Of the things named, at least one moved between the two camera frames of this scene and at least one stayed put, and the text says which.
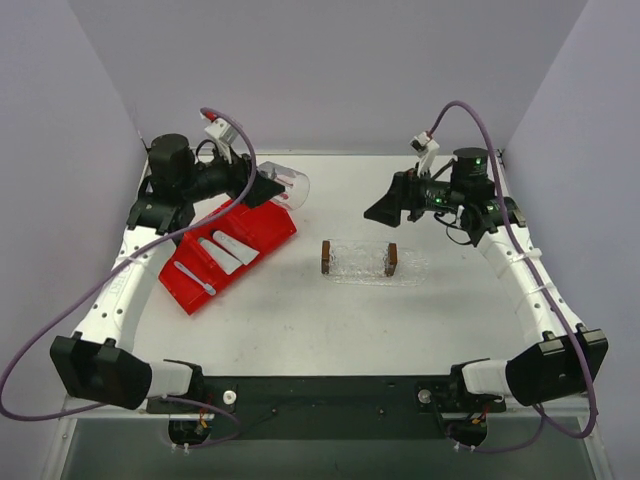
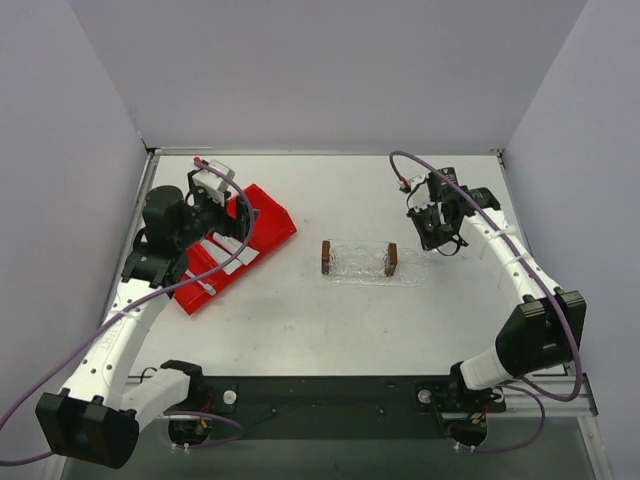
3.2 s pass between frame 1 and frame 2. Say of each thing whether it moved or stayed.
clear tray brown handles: stayed
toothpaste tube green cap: stayed
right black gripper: moved
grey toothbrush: stayed
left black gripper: moved
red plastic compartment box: stayed
